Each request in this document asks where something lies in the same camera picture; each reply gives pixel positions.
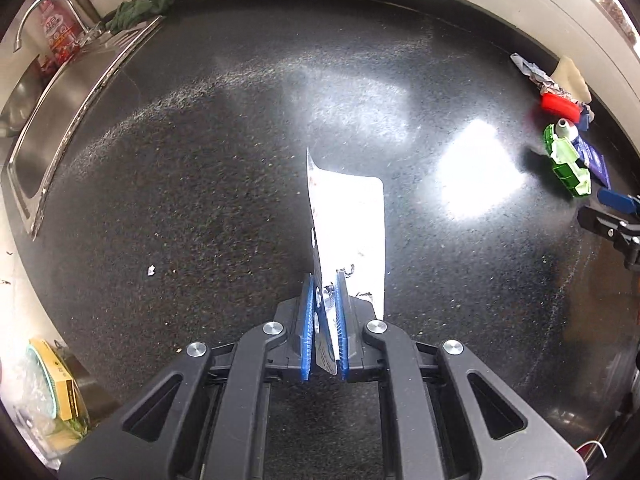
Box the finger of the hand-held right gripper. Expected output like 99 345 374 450
577 207 640 237
597 187 640 214

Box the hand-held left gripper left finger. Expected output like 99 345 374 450
59 273 317 480

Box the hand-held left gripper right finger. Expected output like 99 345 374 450
335 270 589 480

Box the silver blister pill pack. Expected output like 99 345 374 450
305 147 386 377

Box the white capped toothpaste tube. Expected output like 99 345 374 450
555 118 612 191

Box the green blue carton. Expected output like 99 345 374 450
543 123 592 200

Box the red plastic lid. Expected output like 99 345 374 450
541 90 581 122

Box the crumpled grey blue wrapper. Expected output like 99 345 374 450
510 52 594 132

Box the yellow box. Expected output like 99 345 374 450
28 337 82 422

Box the clear plastic bag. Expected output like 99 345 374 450
0 345 92 463

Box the steel sink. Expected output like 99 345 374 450
0 15 167 242

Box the green cloth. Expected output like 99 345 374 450
102 0 176 34

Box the red dish soap bottle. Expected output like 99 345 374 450
37 0 84 69

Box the steel faucet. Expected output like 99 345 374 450
12 0 103 54

